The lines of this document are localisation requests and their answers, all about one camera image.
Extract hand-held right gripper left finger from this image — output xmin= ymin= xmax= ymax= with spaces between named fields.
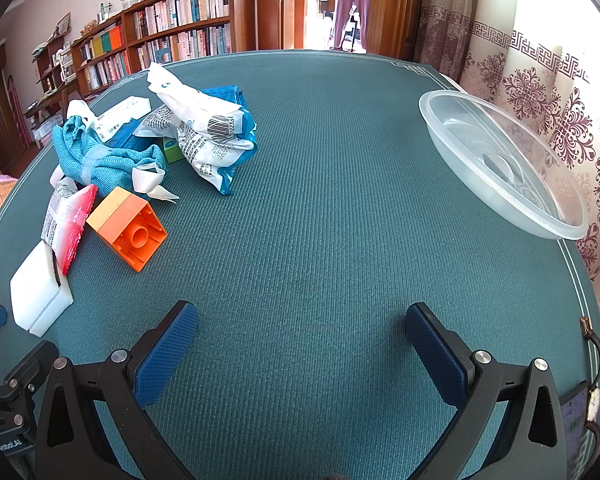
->
xmin=35 ymin=301 xmax=201 ymax=480

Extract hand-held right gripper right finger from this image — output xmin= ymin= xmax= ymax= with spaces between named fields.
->
xmin=404 ymin=302 xmax=568 ymax=480

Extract orange white sachet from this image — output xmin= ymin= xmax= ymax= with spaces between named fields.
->
xmin=10 ymin=240 xmax=74 ymax=337

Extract orange and yellow toy block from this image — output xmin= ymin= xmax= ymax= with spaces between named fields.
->
xmin=86 ymin=186 xmax=168 ymax=273

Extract teal cloth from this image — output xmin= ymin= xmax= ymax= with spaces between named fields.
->
xmin=51 ymin=115 xmax=168 ymax=196

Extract clear plastic bowl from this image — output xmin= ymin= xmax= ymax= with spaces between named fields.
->
xmin=418 ymin=89 xmax=590 ymax=241

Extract green stick packet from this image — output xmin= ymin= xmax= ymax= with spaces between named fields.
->
xmin=161 ymin=136 xmax=186 ymax=164

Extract white and blue plastic package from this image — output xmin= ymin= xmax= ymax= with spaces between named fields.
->
xmin=135 ymin=62 xmax=257 ymax=196

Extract white medicine box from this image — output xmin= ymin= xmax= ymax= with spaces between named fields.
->
xmin=94 ymin=96 xmax=152 ymax=142

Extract blue snack packet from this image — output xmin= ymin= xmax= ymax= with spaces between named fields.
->
xmin=200 ymin=85 xmax=246 ymax=108

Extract red and white packet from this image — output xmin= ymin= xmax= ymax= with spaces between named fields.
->
xmin=40 ymin=182 xmax=99 ymax=277

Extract dark blue flat packet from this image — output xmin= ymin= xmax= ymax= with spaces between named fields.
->
xmin=107 ymin=125 xmax=163 ymax=153

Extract small wooden shelf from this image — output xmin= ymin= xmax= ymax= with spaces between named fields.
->
xmin=31 ymin=35 xmax=81 ymax=107

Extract white patterned curtain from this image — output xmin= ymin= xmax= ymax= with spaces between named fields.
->
xmin=455 ymin=0 xmax=600 ymax=411

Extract grey-purple patterned curtain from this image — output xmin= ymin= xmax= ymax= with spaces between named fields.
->
xmin=412 ymin=0 xmax=478 ymax=83

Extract wooden door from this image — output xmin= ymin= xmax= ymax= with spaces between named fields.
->
xmin=365 ymin=0 xmax=426 ymax=61

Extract wooden bookshelf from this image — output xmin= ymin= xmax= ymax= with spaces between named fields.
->
xmin=72 ymin=0 xmax=258 ymax=101

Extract rows of books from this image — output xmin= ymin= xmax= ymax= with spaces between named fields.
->
xmin=79 ymin=0 xmax=231 ymax=92

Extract wooden door frame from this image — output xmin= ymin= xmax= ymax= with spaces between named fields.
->
xmin=279 ymin=0 xmax=312 ymax=51

